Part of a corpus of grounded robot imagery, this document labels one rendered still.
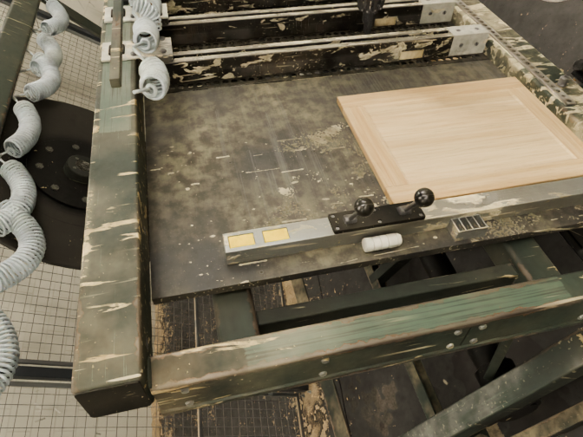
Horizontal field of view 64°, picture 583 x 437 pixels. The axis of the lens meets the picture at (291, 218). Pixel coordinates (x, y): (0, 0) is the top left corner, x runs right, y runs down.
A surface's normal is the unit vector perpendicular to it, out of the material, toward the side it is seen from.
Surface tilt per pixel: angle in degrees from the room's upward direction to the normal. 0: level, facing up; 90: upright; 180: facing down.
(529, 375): 0
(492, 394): 0
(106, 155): 56
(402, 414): 0
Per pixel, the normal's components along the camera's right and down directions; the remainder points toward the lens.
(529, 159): 0.02, -0.67
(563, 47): -0.80, -0.24
